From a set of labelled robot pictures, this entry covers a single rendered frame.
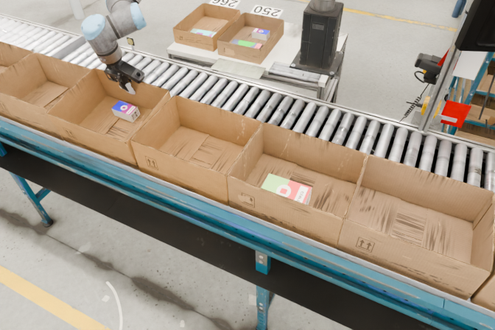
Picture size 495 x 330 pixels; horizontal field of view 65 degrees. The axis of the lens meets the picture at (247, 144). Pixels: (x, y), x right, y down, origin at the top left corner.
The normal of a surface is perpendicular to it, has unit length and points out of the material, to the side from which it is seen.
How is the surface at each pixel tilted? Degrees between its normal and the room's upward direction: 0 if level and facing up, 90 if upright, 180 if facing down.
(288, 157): 89
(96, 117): 7
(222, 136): 89
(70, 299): 0
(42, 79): 89
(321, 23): 90
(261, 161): 0
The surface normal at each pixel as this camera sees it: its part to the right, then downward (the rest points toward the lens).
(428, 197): -0.44, 0.63
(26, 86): 0.90, 0.29
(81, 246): -0.02, -0.71
